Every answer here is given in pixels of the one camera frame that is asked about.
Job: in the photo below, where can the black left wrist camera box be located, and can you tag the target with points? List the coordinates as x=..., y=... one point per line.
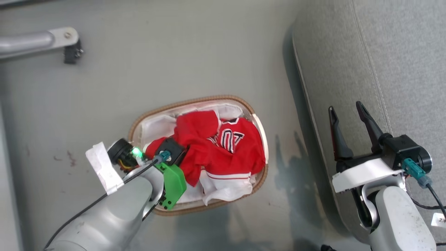
x=174, y=148

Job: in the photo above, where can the red and white jersey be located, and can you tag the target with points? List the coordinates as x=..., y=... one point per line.
x=209, y=157

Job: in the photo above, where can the grey metal partition foot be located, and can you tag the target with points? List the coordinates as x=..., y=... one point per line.
x=28, y=42

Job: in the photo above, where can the white laundry basket brown rim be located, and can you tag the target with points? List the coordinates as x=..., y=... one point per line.
x=195, y=100

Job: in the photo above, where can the small white paper label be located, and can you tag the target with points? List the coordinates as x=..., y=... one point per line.
x=439, y=220

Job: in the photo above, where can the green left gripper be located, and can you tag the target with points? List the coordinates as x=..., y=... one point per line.
x=174, y=183

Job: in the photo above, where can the grey fabric sofa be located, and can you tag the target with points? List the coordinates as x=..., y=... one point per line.
x=348, y=52

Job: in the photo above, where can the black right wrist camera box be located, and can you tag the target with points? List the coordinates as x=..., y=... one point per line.
x=406, y=148

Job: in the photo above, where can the black caster wheel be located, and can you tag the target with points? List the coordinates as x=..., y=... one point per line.
x=72, y=54

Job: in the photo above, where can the white tape tag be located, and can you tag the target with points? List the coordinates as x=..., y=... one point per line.
x=102, y=167

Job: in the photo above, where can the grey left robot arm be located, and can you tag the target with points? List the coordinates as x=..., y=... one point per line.
x=111, y=216

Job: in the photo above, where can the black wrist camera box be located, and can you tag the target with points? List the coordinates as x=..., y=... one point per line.
x=406, y=148
x=174, y=148

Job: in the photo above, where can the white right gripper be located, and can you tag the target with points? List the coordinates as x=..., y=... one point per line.
x=362, y=172

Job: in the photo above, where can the white basket liner cloth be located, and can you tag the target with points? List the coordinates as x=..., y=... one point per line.
x=156, y=127

